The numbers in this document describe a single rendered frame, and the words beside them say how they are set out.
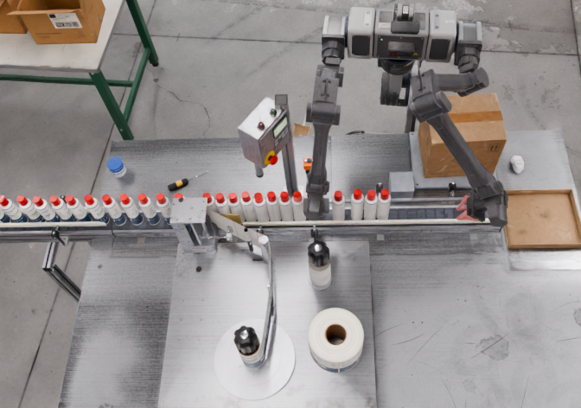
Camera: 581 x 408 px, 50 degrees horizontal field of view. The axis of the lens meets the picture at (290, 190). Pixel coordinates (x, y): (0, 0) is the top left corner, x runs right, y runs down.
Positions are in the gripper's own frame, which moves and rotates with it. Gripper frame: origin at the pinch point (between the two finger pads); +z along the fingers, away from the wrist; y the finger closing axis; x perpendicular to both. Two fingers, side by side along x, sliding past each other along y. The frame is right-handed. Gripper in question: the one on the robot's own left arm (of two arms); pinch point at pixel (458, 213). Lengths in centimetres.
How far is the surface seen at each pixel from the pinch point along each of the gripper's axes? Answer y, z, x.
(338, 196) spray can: -9.0, 35.3, -29.0
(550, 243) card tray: -7, 0, 54
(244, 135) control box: -11, 28, -78
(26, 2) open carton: -122, 155, -156
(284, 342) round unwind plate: 46, 60, -30
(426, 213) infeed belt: -15.2, 28.2, 12.4
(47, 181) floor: -68, 238, -105
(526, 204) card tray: -25, 5, 48
